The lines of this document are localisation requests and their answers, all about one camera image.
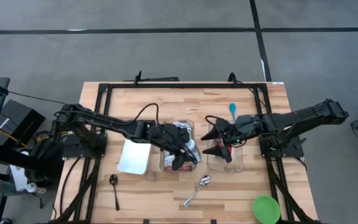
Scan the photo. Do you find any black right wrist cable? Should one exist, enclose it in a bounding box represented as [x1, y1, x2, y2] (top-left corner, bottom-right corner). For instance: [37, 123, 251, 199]
[204, 114, 227, 126]

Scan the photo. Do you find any lime chili ramen packet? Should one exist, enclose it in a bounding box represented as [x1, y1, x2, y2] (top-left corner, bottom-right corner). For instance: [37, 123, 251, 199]
[163, 152, 197, 172]

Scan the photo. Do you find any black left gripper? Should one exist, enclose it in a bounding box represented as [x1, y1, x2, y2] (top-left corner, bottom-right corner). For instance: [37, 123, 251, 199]
[149, 123, 198, 171]

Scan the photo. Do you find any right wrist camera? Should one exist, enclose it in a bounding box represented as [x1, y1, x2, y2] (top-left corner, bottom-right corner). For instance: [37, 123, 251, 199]
[234, 114, 262, 136]

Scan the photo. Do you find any clear plastic bin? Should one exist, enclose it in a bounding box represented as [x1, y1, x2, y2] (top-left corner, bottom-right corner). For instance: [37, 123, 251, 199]
[206, 118, 245, 174]
[159, 119, 202, 173]

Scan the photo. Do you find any white lid spice jar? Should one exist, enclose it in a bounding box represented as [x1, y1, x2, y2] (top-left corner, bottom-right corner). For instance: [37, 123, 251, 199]
[186, 139, 202, 163]

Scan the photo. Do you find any white rectangular tray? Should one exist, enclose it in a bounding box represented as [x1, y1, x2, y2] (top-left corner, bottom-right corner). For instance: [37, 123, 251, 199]
[116, 138, 153, 175]

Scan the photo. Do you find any white paper sheet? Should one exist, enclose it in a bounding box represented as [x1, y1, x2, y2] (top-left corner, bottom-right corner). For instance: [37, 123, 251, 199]
[9, 151, 32, 192]

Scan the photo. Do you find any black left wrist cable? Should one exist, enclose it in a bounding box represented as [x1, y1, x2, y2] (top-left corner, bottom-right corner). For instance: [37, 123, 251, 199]
[134, 103, 161, 124]

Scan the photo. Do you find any black box with white lettering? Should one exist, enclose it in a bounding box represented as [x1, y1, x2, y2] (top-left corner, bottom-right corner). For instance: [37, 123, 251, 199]
[0, 98, 46, 147]

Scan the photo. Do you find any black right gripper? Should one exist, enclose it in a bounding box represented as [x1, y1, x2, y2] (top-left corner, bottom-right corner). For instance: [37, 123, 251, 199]
[201, 119, 239, 164]

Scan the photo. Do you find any silver metal spoon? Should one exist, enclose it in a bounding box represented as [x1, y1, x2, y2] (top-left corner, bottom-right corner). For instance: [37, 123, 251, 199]
[183, 175, 211, 208]

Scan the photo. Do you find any yellow cable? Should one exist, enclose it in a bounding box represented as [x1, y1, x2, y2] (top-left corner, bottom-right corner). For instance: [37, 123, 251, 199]
[0, 128, 27, 147]

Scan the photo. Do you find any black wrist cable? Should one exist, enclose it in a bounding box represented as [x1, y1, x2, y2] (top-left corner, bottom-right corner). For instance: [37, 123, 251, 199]
[134, 103, 161, 124]
[204, 114, 227, 126]

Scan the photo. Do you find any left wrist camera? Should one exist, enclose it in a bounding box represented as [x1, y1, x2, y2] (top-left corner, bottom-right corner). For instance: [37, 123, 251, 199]
[177, 125, 192, 142]

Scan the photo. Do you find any black spoon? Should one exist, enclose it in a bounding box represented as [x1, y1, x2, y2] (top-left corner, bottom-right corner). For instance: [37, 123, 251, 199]
[109, 174, 121, 212]

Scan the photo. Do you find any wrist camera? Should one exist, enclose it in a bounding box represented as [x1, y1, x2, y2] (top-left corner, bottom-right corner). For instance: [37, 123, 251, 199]
[177, 125, 192, 142]
[234, 114, 262, 136]

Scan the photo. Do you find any green plastic bowl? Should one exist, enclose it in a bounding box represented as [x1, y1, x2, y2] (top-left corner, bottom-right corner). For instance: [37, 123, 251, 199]
[252, 195, 282, 224]

